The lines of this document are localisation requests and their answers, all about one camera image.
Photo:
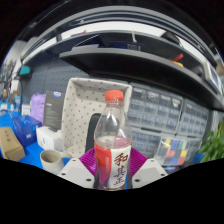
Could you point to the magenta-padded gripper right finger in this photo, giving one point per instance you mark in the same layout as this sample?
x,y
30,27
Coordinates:
x,y
148,171

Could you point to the black rounded device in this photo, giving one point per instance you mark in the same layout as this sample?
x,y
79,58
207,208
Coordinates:
x,y
172,37

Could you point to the green potted plant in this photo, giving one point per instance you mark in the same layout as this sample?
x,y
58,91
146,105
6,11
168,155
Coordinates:
x,y
213,143

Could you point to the brown cardboard box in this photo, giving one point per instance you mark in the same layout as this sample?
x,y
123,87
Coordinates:
x,y
11,145

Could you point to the grey small-parts drawer cabinet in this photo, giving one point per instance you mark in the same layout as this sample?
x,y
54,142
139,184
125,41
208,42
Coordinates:
x,y
194,146
153,106
195,116
146,143

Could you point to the dark grey pegboard panel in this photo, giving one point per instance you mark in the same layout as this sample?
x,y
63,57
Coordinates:
x,y
53,78

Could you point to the blue carton box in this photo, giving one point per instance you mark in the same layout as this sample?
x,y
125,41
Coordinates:
x,y
26,130

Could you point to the dark grey product box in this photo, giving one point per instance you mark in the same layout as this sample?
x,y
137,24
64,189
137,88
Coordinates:
x,y
53,110

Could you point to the black workbench shelf board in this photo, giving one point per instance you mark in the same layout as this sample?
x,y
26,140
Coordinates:
x,y
133,65
150,41

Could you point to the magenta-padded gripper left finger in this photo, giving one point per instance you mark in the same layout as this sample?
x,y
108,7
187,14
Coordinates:
x,y
76,171

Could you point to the white grey ceramic mug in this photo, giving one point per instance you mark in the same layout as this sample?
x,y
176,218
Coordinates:
x,y
50,161

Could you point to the yellow red hand tool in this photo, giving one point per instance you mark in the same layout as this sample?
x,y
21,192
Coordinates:
x,y
178,63

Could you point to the white carton box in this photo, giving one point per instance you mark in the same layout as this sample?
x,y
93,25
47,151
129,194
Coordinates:
x,y
48,138

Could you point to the teal bin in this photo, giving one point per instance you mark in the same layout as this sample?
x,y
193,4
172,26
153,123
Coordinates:
x,y
24,70

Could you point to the clear red-capped drink bottle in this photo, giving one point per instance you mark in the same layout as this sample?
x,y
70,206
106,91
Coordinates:
x,y
112,143

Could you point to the small white carton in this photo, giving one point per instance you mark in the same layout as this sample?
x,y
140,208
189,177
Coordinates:
x,y
25,109

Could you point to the purple plastic bag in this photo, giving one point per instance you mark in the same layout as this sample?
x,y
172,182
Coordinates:
x,y
37,108

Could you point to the white dotted storage bin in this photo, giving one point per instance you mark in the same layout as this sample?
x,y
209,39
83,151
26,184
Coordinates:
x,y
80,110

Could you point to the clear organizer with coloured parts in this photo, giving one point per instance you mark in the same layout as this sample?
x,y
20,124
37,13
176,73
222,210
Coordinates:
x,y
173,151

